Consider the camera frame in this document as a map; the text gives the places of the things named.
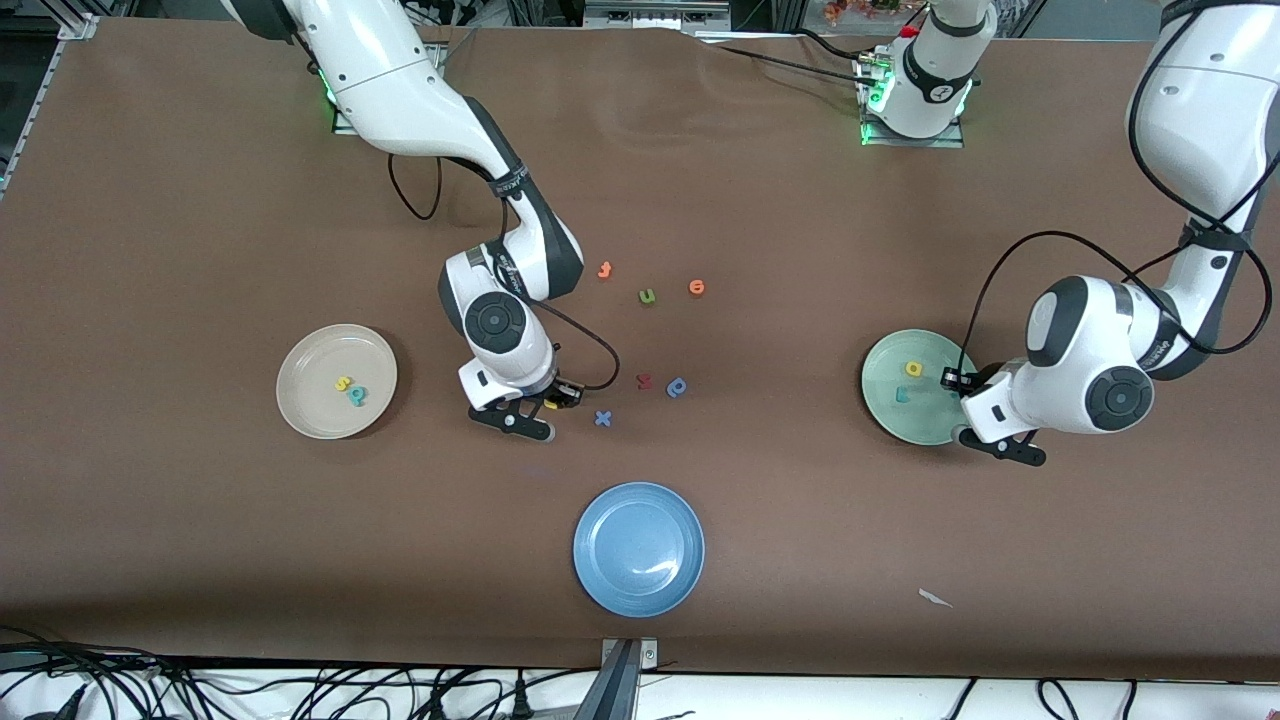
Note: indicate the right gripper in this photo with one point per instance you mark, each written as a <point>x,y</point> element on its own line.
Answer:
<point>553,392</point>

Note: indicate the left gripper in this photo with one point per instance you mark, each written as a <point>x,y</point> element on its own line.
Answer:
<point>977,379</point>

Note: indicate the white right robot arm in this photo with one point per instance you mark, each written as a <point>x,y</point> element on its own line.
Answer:
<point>400,90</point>

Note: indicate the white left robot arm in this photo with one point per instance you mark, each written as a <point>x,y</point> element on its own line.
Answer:
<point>1200,100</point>

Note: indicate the green round plate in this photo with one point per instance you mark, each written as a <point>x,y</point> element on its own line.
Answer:
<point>885,385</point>

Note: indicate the blue foam letter d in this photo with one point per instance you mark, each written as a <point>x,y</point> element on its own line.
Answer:
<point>677,387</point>

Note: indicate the beige round plate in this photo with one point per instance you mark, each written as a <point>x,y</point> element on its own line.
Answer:
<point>315,365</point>

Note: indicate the small white paper scrap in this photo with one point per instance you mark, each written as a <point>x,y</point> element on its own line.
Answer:
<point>935,598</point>

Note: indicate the blue round plate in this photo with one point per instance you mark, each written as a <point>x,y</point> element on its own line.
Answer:
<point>639,549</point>

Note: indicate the brown table cover sheet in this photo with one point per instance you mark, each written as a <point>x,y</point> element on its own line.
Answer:
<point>200,500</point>

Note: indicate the grey power strip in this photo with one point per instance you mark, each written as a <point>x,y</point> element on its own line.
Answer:
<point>655,14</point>

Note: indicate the orange artificial flowers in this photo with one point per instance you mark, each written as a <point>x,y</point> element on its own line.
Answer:
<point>860,10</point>

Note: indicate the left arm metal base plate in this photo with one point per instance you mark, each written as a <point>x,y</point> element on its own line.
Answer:
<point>915,143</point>

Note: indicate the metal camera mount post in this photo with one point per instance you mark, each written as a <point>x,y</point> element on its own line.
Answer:
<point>628,660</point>

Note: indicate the aluminium table side rail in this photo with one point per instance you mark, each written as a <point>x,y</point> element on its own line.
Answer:
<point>30,112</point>

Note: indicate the aluminium corner bracket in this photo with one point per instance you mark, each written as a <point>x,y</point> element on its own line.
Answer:
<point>80,25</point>

